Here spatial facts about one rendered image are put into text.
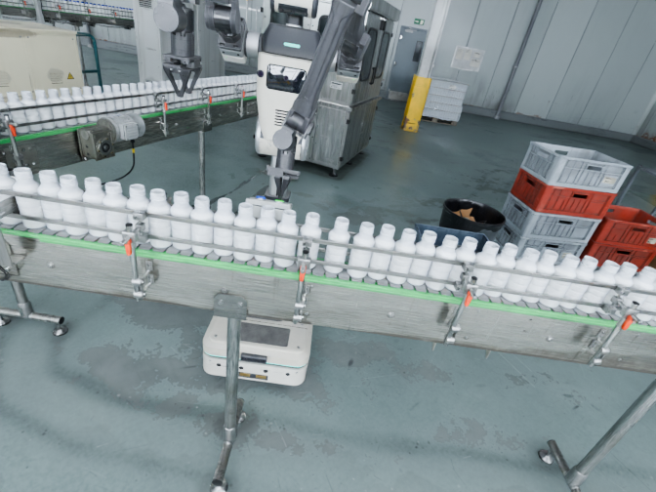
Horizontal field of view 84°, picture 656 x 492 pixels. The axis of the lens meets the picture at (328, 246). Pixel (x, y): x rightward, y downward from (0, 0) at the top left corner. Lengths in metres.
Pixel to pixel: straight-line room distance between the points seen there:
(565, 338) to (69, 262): 1.49
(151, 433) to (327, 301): 1.12
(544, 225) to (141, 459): 3.02
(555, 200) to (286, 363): 2.38
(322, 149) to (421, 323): 3.79
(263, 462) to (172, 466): 0.36
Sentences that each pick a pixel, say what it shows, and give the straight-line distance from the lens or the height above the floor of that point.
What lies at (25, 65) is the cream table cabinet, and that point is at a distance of 4.90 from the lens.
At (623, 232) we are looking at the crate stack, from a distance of 3.89.
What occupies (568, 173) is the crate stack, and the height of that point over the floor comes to 0.99.
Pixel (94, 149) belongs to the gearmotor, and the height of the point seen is 0.91.
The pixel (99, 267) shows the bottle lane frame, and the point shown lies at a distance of 1.24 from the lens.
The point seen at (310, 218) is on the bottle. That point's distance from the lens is 1.00.
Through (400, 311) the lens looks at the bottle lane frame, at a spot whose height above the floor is 0.92.
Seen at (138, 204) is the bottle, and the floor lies 1.12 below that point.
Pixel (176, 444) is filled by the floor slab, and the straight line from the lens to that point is 1.89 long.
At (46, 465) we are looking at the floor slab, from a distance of 1.98.
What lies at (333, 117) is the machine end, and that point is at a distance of 4.64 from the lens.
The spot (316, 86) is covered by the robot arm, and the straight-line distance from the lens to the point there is 1.11.
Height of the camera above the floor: 1.60
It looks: 30 degrees down
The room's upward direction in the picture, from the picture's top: 10 degrees clockwise
